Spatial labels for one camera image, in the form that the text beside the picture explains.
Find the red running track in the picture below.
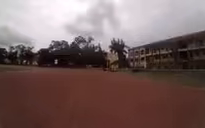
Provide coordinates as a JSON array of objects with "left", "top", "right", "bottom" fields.
[{"left": 0, "top": 67, "right": 205, "bottom": 128}]

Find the grass strip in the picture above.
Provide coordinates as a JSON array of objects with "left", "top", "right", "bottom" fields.
[{"left": 118, "top": 68, "right": 205, "bottom": 92}]

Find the small pale building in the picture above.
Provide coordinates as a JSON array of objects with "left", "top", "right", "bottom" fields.
[{"left": 105, "top": 51, "right": 120, "bottom": 71}]

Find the single dark tree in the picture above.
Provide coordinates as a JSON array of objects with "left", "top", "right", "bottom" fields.
[{"left": 108, "top": 37, "right": 129, "bottom": 70}]

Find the long multi-storey building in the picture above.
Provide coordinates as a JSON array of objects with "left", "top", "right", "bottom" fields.
[{"left": 127, "top": 28, "right": 205, "bottom": 71}]

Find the row of dark trees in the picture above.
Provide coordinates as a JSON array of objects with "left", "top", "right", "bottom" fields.
[{"left": 0, "top": 34, "right": 107, "bottom": 68}]

